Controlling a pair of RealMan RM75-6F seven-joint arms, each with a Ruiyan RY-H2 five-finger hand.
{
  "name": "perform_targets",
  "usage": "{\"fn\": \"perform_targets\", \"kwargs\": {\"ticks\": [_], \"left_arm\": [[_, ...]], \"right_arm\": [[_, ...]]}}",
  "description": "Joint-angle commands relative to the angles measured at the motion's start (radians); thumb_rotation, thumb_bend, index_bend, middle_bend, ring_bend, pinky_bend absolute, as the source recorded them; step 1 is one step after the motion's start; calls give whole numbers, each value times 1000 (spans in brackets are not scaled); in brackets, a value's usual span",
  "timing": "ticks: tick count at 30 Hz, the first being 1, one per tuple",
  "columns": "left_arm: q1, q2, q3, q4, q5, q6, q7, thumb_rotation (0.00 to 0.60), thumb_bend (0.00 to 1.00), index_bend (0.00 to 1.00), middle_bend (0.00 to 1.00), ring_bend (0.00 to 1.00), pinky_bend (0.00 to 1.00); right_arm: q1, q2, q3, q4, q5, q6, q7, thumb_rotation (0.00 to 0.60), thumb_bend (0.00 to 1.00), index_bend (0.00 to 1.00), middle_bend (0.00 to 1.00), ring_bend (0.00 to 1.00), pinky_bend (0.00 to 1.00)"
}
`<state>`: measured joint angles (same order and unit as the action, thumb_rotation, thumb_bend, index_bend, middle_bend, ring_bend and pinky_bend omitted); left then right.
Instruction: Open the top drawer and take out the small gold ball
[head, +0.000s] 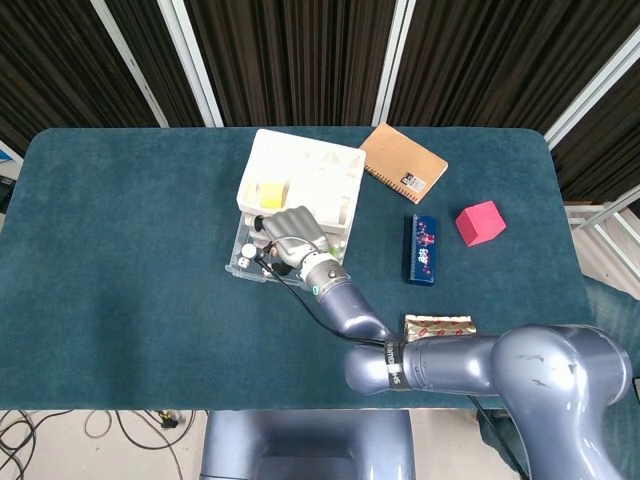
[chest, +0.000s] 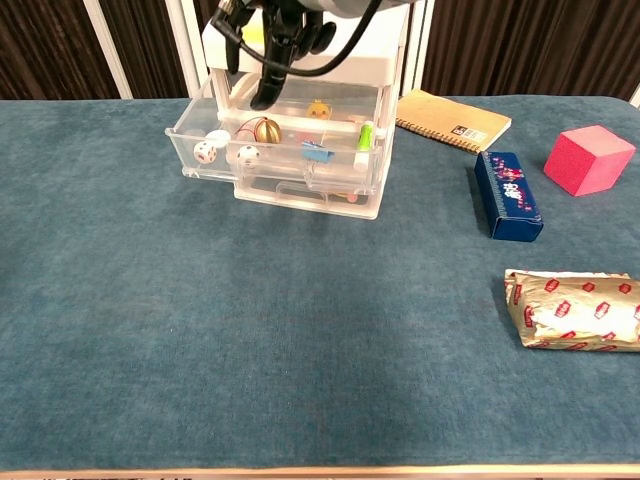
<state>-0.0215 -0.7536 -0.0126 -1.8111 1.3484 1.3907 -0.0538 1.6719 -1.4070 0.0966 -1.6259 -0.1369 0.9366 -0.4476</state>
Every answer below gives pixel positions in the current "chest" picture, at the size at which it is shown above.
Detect pink foam cube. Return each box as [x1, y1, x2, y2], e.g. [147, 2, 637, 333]
[543, 124, 637, 198]

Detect clear plastic drawer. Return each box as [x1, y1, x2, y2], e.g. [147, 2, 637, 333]
[233, 174, 384, 216]
[164, 74, 396, 197]

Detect blue binder clip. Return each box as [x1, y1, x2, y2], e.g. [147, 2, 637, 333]
[301, 139, 335, 164]

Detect white plastic drawer organizer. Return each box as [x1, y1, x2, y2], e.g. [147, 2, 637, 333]
[201, 0, 412, 221]

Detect brown spiral notebook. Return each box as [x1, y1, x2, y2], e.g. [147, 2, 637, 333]
[395, 88, 514, 155]

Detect teal table cloth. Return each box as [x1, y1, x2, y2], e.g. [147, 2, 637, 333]
[0, 94, 640, 474]

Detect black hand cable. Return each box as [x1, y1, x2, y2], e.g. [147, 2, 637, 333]
[209, 0, 384, 77]

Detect black pleated curtain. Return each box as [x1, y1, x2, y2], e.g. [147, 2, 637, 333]
[0, 0, 640, 101]

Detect white dice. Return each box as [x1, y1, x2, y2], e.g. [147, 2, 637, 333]
[193, 140, 219, 165]

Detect gold foil packet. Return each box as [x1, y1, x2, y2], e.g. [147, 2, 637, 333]
[502, 268, 640, 354]

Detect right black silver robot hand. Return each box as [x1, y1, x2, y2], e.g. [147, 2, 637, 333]
[223, 0, 379, 112]

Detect dark blue rectangular box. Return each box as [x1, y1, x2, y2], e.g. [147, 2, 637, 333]
[473, 150, 545, 244]

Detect yellow duck figure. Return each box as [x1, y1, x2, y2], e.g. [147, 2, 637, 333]
[306, 99, 334, 121]

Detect golden bell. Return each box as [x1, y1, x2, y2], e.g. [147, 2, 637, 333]
[255, 117, 284, 145]

